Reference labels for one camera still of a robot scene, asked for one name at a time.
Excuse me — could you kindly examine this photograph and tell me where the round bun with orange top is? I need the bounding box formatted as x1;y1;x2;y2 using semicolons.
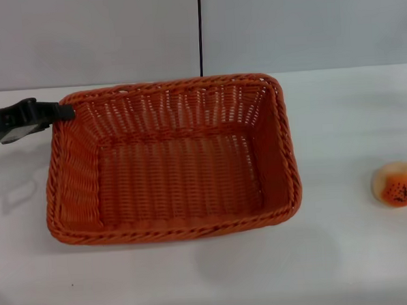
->
370;160;407;209

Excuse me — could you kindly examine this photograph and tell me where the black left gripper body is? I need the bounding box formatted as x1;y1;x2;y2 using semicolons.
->
0;97;40;137

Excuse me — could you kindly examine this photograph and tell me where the orange woven wicker basket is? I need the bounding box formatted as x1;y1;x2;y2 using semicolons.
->
39;70;306;250

